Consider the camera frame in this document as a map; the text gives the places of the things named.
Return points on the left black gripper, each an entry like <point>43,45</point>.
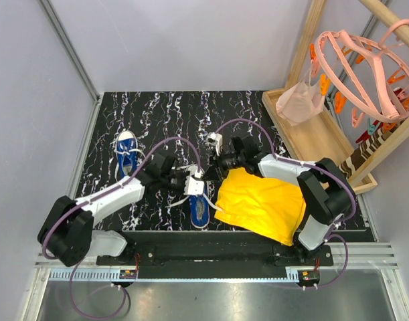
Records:
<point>183,174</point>

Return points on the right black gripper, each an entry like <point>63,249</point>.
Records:
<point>220,159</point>

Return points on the brown striped cloth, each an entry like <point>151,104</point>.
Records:
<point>364,151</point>

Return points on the yellow folded cloth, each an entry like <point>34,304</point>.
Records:
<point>269,207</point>

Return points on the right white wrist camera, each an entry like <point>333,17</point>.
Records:
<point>216,141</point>

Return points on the white shoelace far sneaker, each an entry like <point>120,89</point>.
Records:
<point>137,155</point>

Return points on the pink mesh bag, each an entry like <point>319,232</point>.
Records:
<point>301,102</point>

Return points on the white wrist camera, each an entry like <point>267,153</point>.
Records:
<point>216,141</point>
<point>193,186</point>

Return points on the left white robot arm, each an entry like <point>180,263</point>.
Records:
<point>68,233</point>

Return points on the aluminium corner profile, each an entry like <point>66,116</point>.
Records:
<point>64,39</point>

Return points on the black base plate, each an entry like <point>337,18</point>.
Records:
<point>215,255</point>

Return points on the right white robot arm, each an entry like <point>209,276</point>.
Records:
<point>329,198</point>

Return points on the blue sneaker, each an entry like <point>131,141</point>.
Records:
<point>199,212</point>
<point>126,140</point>

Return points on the white shoelace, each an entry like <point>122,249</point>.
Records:
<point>201,197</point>

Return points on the wooden rack frame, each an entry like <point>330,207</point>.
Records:
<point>321,136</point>

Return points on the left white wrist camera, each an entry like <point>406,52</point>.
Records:
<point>193,186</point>

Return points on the pink round clothes hanger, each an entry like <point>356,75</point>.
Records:
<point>367,74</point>

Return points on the black marble pattern mat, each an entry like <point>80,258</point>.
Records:
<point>180,121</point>

